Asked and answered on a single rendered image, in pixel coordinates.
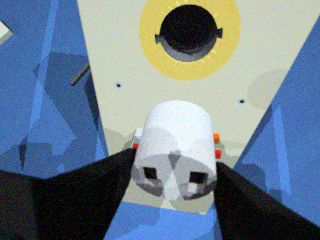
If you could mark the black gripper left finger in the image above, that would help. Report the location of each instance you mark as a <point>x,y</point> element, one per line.
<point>75,205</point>

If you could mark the dark grey flat bar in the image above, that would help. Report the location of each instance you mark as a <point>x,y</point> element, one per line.
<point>80,74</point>

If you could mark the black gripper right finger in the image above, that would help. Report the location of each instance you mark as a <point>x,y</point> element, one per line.
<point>245,212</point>

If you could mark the white cylinder with two slots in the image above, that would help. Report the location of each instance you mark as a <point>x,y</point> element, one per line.
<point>176,156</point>

